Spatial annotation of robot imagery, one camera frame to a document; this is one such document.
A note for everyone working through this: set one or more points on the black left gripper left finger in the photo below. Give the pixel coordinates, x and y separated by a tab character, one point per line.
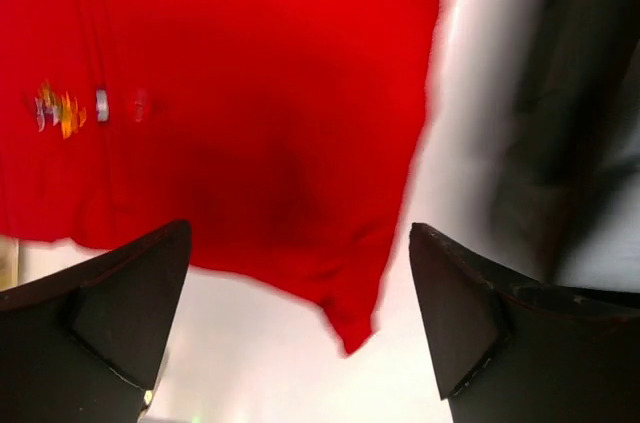
85	344

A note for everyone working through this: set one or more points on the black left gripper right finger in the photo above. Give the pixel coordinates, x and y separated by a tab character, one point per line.
506	348

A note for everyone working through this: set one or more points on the red polo shirt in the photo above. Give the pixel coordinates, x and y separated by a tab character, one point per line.
283	131

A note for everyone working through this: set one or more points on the black open suitcase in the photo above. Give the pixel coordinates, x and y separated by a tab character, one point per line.
575	113

